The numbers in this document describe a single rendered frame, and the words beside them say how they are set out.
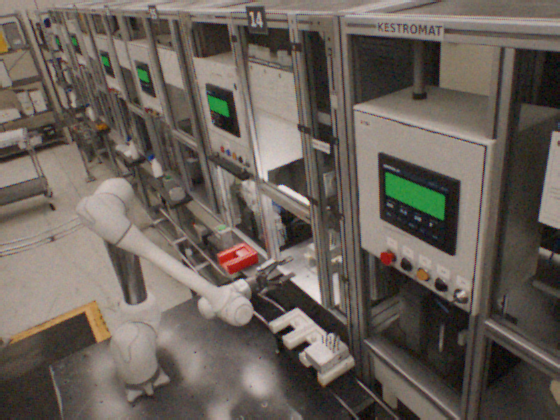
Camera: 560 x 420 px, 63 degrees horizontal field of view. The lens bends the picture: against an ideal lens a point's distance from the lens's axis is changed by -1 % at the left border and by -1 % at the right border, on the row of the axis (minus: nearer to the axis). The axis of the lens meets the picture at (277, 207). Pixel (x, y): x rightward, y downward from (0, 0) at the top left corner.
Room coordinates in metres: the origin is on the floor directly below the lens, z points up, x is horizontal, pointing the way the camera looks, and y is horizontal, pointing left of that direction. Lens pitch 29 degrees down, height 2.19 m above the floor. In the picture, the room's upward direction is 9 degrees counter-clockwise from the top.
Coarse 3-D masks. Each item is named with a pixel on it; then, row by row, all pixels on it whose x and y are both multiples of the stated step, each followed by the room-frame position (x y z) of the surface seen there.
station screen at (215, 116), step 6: (210, 96) 2.02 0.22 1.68; (216, 96) 1.96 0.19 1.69; (222, 96) 1.91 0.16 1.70; (228, 108) 1.88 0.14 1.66; (210, 114) 2.05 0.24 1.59; (216, 114) 2.00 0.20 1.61; (222, 114) 1.94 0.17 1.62; (216, 120) 2.01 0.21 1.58; (222, 120) 1.95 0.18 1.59; (228, 120) 1.89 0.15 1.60; (222, 126) 1.96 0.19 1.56; (228, 126) 1.90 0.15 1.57
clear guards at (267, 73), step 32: (288, 32) 1.48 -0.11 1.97; (320, 32) 1.33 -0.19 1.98; (256, 64) 1.68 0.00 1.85; (288, 64) 1.50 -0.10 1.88; (320, 64) 1.35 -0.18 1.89; (256, 96) 1.72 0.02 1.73; (288, 96) 1.52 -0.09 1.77; (320, 96) 1.36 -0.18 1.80; (256, 128) 1.75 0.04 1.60; (288, 128) 1.54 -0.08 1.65; (320, 128) 1.37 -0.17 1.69; (256, 160) 1.79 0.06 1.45; (288, 160) 1.57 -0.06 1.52; (320, 160) 1.39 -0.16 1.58; (224, 192) 2.17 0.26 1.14; (256, 192) 1.84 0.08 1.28; (288, 192) 1.59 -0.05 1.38; (320, 192) 1.40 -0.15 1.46; (256, 224) 1.89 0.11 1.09; (320, 224) 1.42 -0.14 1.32
